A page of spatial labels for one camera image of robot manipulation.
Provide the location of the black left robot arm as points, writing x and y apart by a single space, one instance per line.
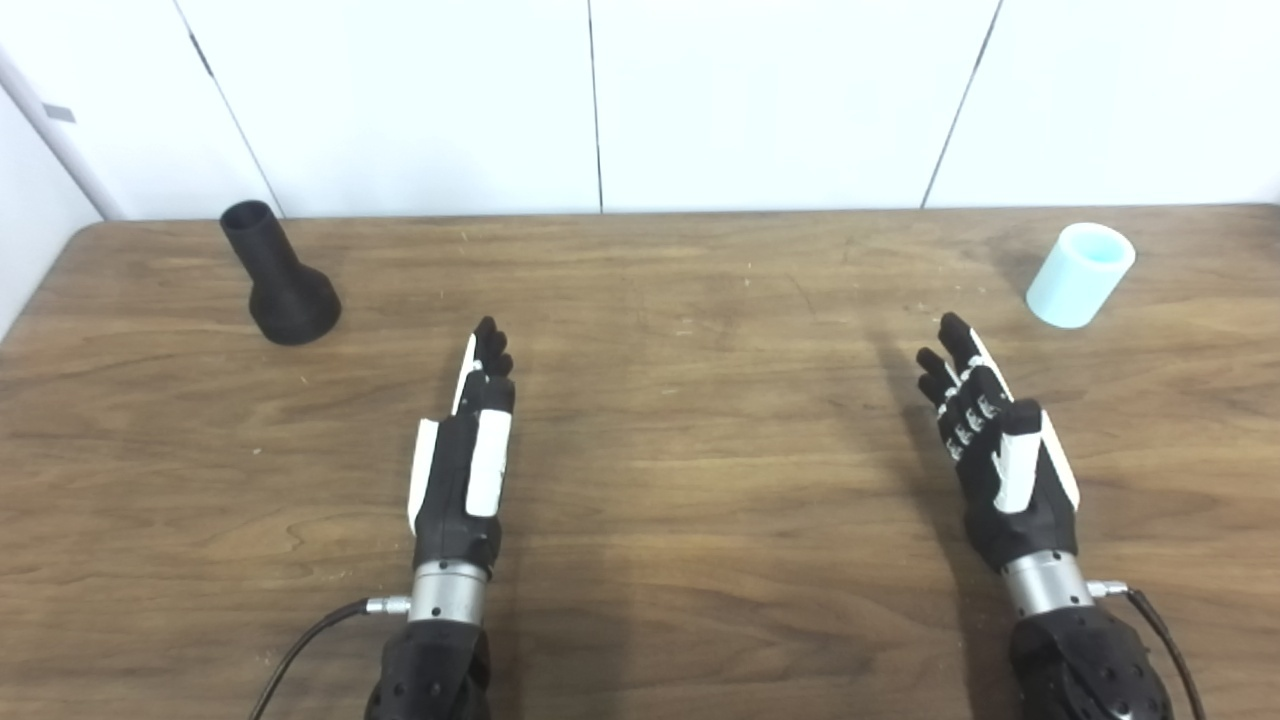
435 665

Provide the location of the small gray wall label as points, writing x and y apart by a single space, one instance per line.
59 113

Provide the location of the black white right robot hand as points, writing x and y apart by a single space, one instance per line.
1030 520

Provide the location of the white wall corner post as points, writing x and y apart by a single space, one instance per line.
62 140

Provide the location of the black flared nozzle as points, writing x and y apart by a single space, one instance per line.
290 300

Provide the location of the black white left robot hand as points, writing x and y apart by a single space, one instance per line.
455 480

